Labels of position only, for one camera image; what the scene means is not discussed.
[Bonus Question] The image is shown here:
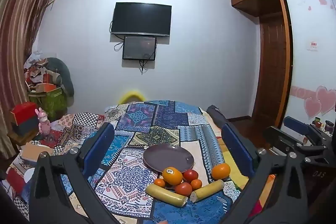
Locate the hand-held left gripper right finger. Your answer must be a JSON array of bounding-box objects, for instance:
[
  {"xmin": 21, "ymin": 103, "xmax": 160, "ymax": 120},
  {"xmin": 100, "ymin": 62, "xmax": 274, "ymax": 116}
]
[{"xmin": 220, "ymin": 122, "xmax": 307, "ymax": 224}]

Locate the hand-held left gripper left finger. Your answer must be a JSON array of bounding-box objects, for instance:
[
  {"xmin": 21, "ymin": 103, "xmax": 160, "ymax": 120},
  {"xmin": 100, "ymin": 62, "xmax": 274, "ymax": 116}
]
[{"xmin": 29, "ymin": 122, "xmax": 124, "ymax": 224}]

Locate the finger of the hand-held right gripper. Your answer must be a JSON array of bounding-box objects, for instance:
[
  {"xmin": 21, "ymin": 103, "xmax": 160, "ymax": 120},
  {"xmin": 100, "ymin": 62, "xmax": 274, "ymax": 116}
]
[
  {"xmin": 263, "ymin": 126, "xmax": 326, "ymax": 154},
  {"xmin": 283, "ymin": 116, "xmax": 324, "ymax": 141}
]

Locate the plain orange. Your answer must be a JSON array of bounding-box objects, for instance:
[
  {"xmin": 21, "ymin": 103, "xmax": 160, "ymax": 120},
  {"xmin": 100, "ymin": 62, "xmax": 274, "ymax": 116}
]
[{"xmin": 211, "ymin": 163, "xmax": 231, "ymax": 180}]

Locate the yellow corn piece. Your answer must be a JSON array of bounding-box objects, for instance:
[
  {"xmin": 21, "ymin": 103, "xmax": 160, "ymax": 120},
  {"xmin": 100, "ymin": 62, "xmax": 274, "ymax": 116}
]
[
  {"xmin": 190, "ymin": 179, "xmax": 225, "ymax": 203},
  {"xmin": 145, "ymin": 183, "xmax": 188, "ymax": 207}
]

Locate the red tomato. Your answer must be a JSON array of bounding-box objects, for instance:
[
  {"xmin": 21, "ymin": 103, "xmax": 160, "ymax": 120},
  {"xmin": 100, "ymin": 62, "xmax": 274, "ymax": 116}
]
[
  {"xmin": 183, "ymin": 169, "xmax": 199, "ymax": 183},
  {"xmin": 174, "ymin": 182, "xmax": 193, "ymax": 197}
]

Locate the dark purple plate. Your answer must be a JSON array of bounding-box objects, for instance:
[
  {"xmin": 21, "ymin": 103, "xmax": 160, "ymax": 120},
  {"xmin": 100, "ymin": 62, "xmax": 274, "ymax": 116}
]
[{"xmin": 143, "ymin": 144, "xmax": 195, "ymax": 174}]

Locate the large orange with sticker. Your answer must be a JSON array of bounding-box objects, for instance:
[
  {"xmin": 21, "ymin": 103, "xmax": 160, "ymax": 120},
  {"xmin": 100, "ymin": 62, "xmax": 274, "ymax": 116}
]
[{"xmin": 162, "ymin": 167, "xmax": 183, "ymax": 186}]

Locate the patchwork printed blanket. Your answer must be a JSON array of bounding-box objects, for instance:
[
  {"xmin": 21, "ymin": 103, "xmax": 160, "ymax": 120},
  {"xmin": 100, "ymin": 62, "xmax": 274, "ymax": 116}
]
[{"xmin": 5, "ymin": 100, "xmax": 252, "ymax": 224}]

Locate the dark bag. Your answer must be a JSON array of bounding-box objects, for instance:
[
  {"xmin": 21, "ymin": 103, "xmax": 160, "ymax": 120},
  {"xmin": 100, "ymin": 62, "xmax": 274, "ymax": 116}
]
[{"xmin": 206, "ymin": 105, "xmax": 228, "ymax": 130}]

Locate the yellow curved object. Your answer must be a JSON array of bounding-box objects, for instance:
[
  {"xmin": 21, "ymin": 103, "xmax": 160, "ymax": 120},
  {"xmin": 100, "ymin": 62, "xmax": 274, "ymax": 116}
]
[{"xmin": 118, "ymin": 90, "xmax": 145, "ymax": 104}]

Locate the dark wooden door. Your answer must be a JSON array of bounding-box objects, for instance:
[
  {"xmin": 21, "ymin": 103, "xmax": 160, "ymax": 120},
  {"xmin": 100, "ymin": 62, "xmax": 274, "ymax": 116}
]
[{"xmin": 252, "ymin": 14, "xmax": 293, "ymax": 127}]

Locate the pink rabbit toy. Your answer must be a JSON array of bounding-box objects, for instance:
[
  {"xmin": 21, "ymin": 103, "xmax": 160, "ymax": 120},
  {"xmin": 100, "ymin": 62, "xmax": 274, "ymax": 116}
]
[{"xmin": 35, "ymin": 108, "xmax": 52, "ymax": 139}]

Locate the brown cardboard box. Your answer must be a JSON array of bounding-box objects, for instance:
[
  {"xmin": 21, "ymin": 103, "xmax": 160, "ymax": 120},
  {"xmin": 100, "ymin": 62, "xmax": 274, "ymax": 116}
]
[{"xmin": 20, "ymin": 142, "xmax": 54, "ymax": 162}]

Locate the green printed box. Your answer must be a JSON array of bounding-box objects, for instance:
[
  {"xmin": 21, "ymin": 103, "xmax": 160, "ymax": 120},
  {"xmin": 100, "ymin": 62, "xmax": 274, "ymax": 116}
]
[{"xmin": 28, "ymin": 85, "xmax": 68, "ymax": 122}]

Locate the orange cardboard box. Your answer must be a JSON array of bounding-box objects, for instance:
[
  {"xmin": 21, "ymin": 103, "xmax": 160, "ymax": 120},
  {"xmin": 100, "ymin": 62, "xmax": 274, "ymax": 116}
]
[{"xmin": 35, "ymin": 83, "xmax": 57, "ymax": 94}]

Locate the grey curved pillow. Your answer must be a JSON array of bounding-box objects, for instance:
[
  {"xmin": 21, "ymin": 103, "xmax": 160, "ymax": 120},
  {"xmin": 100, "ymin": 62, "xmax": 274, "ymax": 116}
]
[{"xmin": 46, "ymin": 57, "xmax": 75, "ymax": 97}]

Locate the red box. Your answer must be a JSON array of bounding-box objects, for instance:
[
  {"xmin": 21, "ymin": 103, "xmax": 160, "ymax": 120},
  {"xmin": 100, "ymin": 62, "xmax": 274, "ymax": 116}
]
[{"xmin": 10, "ymin": 102, "xmax": 39, "ymax": 125}]

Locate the white heart-print wardrobe door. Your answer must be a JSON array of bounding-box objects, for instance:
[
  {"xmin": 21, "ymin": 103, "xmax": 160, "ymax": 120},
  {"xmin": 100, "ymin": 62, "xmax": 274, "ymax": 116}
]
[{"xmin": 282, "ymin": 0, "xmax": 336, "ymax": 132}]

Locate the striped brown curtain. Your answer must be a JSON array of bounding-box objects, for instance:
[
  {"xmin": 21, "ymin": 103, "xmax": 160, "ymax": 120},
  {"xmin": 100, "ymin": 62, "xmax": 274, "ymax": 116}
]
[{"xmin": 0, "ymin": 0, "xmax": 59, "ymax": 159}]

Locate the small black wall monitor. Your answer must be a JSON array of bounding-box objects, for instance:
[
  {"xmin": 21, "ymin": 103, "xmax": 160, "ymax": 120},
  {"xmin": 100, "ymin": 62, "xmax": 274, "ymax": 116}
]
[{"xmin": 122, "ymin": 35, "xmax": 157, "ymax": 61}]

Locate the black wall television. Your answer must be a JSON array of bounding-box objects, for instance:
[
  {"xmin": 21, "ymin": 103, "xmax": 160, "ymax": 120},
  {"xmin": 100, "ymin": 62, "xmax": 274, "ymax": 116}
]
[{"xmin": 111, "ymin": 2, "xmax": 172, "ymax": 38}]

